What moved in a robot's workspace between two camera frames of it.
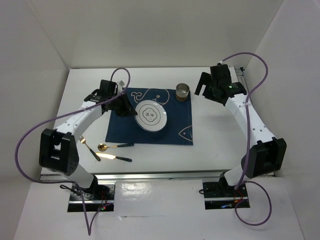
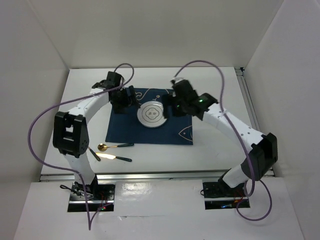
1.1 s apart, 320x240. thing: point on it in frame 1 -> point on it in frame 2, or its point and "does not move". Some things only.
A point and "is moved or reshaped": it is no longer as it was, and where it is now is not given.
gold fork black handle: x=83 y=141 does not move
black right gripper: x=205 y=79 -> x=169 y=99
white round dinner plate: x=151 y=115 is moved or reshaped
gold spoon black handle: x=103 y=147 does not move
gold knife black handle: x=109 y=156 does not move
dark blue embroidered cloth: x=177 y=130 does not move
